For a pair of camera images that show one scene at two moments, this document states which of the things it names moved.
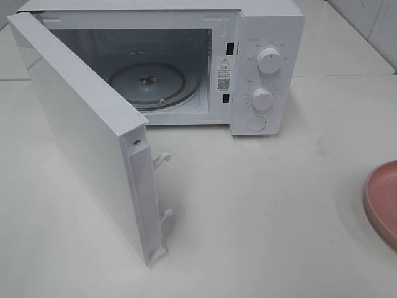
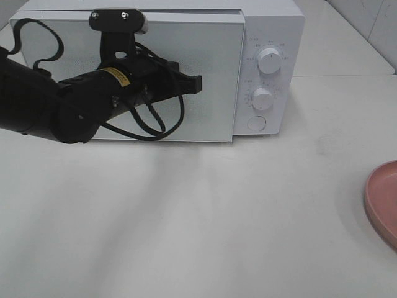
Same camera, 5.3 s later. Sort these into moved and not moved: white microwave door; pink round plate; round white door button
Moved: white microwave door
Not moved: round white door button; pink round plate
